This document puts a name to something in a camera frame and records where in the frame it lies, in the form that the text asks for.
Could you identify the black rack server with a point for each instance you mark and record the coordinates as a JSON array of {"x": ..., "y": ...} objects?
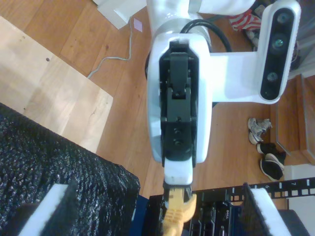
[{"x": 221, "y": 216}]

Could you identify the black shoe white sole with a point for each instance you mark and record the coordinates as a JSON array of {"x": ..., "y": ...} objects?
[
  {"x": 272, "y": 169},
  {"x": 270, "y": 150}
]

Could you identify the blue base panel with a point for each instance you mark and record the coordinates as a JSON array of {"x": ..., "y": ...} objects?
[{"x": 141, "y": 216}]

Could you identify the black bubble wrap mat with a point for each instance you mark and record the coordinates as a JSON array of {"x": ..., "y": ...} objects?
[{"x": 73, "y": 159}]

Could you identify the pink sticky note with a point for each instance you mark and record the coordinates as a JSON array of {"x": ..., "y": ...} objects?
[{"x": 137, "y": 24}]

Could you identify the white grey sneaker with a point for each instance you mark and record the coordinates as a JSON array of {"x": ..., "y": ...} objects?
[
  {"x": 265, "y": 125},
  {"x": 254, "y": 132}
]

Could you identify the white flat sheet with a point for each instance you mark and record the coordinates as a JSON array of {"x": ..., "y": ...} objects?
[{"x": 118, "y": 12}]

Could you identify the red white striped cloth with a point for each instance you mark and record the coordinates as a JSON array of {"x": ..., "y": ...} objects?
[{"x": 242, "y": 20}]

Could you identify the black metal rack frame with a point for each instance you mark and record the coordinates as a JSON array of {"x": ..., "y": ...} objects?
[{"x": 283, "y": 188}]

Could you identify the gripper camera bar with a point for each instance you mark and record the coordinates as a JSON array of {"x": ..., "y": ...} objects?
[{"x": 233, "y": 78}]

